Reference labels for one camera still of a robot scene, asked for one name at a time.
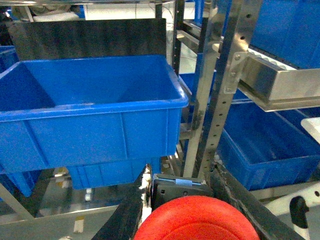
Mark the lower blue bin right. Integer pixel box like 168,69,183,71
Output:
216,103,320,190

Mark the black back panel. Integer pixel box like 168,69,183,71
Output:
6,18,167,61

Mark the perforated steel upright post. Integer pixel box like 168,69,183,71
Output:
194,0,263,178

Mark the blue target bin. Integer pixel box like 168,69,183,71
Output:
0,55,189,173

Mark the stainless steel shelf rail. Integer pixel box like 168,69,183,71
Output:
238,49,320,112

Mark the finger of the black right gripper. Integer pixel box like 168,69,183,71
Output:
209,162,303,240

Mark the red mushroom push button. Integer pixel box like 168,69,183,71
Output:
134,195,259,240

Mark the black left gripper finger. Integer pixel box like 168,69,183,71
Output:
92,164,152,240

